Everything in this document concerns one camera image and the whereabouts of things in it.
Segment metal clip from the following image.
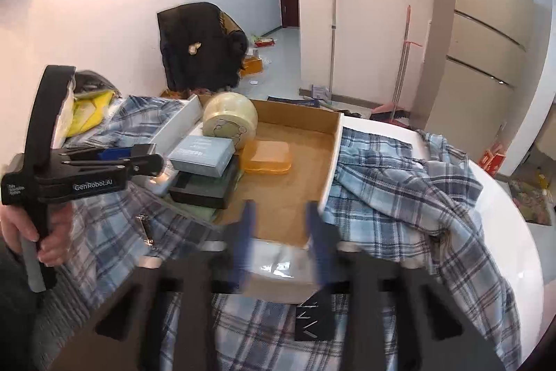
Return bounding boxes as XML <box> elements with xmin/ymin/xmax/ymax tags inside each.
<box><xmin>136</xmin><ymin>213</ymin><xmax>156</xmax><ymax>247</ymax></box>

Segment grey blue box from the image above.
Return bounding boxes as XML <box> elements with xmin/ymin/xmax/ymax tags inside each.
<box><xmin>167</xmin><ymin>135</ymin><xmax>234</xmax><ymax>178</ymax></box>

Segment pink broom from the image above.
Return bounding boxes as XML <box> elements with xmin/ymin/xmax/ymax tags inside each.
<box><xmin>369</xmin><ymin>5</ymin><xmax>424</xmax><ymax>123</ymax></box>

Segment chair with black jacket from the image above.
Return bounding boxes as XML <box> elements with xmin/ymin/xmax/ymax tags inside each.
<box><xmin>156</xmin><ymin>2</ymin><xmax>249</xmax><ymax>91</ymax></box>

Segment orange carton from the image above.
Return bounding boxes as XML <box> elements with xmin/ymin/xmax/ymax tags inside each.
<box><xmin>240</xmin><ymin>57</ymin><xmax>265</xmax><ymax>77</ymax></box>

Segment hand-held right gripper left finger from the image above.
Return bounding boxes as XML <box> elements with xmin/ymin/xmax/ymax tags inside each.
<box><xmin>65</xmin><ymin>199</ymin><xmax>259</xmax><ymax>371</ymax></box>

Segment cardboard box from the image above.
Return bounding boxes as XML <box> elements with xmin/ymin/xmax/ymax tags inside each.
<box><xmin>152</xmin><ymin>94</ymin><xmax>345</xmax><ymax>304</ymax></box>

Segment yellow bag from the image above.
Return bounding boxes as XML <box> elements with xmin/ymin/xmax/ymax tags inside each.
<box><xmin>65</xmin><ymin>89</ymin><xmax>118</xmax><ymax>139</ymax></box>

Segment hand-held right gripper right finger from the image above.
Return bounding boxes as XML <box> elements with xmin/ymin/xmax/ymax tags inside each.
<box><xmin>306</xmin><ymin>201</ymin><xmax>507</xmax><ymax>371</ymax></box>

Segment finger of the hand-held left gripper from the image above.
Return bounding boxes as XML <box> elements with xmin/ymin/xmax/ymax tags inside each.
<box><xmin>61</xmin><ymin>154</ymin><xmax>165</xmax><ymax>180</ymax></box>
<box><xmin>58</xmin><ymin>143</ymin><xmax>157</xmax><ymax>163</ymax></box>

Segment black box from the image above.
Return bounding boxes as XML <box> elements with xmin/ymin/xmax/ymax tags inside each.
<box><xmin>169</xmin><ymin>156</ymin><xmax>240</xmax><ymax>210</ymax></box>

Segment floral patterned box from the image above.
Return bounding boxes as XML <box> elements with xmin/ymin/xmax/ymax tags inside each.
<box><xmin>508</xmin><ymin>177</ymin><xmax>556</xmax><ymax>224</ymax></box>

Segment amber translucent box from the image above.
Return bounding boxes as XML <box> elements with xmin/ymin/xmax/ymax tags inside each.
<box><xmin>240</xmin><ymin>139</ymin><xmax>293</xmax><ymax>175</ymax></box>

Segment beige refrigerator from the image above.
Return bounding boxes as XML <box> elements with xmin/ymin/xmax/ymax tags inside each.
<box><xmin>423</xmin><ymin>0</ymin><xmax>543</xmax><ymax>137</ymax></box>

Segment grey handled mop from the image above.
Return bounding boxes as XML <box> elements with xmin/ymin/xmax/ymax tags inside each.
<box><xmin>327</xmin><ymin>0</ymin><xmax>340</xmax><ymax>99</ymax></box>

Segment person's left forearm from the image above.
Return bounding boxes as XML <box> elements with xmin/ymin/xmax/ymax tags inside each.
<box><xmin>0</xmin><ymin>241</ymin><xmax>76</xmax><ymax>371</ymax></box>

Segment blue plaid cloth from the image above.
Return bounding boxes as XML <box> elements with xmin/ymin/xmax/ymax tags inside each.
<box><xmin>43</xmin><ymin>95</ymin><xmax>522</xmax><ymax>371</ymax></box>

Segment black card with pins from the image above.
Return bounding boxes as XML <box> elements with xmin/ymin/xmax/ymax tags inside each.
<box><xmin>295</xmin><ymin>288</ymin><xmax>336</xmax><ymax>341</ymax></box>

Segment grey bag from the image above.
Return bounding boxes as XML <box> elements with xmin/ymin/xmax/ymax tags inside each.
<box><xmin>72</xmin><ymin>70</ymin><xmax>118</xmax><ymax>94</ymax></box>

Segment red box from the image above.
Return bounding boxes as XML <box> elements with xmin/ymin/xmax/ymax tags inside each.
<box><xmin>478</xmin><ymin>143</ymin><xmax>507</xmax><ymax>172</ymax></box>

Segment person's left hand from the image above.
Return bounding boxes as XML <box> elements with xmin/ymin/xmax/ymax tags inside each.
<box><xmin>0</xmin><ymin>201</ymin><xmax>74</xmax><ymax>267</ymax></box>

